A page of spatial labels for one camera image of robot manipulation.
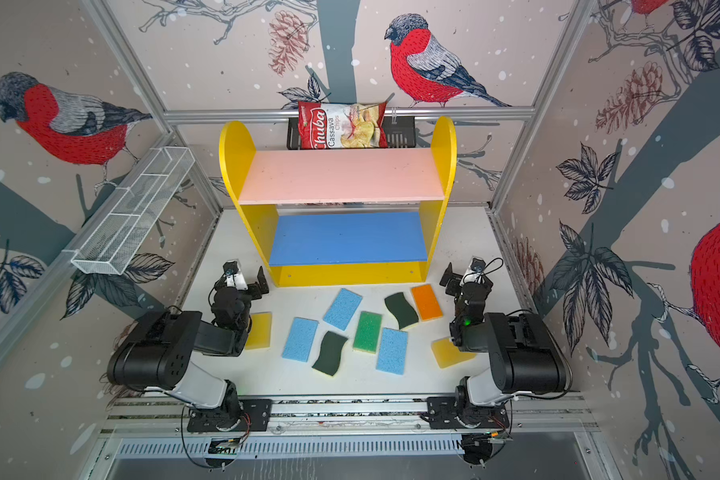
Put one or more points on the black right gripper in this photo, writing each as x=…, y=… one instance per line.
x=454, y=283

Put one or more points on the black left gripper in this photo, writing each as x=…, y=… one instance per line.
x=252, y=289

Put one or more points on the yellow sponge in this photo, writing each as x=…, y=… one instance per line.
x=259, y=336
x=446, y=354

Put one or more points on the blue sponge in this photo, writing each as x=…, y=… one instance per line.
x=342, y=309
x=392, y=351
x=300, y=340

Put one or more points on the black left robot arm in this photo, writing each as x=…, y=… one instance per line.
x=156, y=356

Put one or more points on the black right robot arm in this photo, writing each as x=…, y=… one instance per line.
x=524, y=360

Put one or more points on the yellow shelf with coloured boards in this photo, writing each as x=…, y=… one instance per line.
x=341, y=217

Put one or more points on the orange sponge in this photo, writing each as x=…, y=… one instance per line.
x=426, y=303

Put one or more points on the dark green wavy sponge right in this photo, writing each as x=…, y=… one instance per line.
x=401, y=310

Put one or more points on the dark green wavy sponge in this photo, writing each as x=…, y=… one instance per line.
x=401, y=310
x=329, y=358

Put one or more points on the dark green wavy sponge left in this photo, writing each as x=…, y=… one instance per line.
x=329, y=358

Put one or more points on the red cassava chips bag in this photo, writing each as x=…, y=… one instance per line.
x=341, y=126

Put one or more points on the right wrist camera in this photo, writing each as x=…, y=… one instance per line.
x=475, y=273

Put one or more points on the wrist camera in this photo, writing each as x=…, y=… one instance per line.
x=232, y=275
x=475, y=273

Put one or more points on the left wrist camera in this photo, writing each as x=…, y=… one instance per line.
x=232, y=275

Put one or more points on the white wire mesh tray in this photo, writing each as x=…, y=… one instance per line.
x=117, y=238

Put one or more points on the black wire basket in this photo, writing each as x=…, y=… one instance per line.
x=400, y=132

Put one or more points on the aluminium rail base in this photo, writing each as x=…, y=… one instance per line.
x=301, y=426

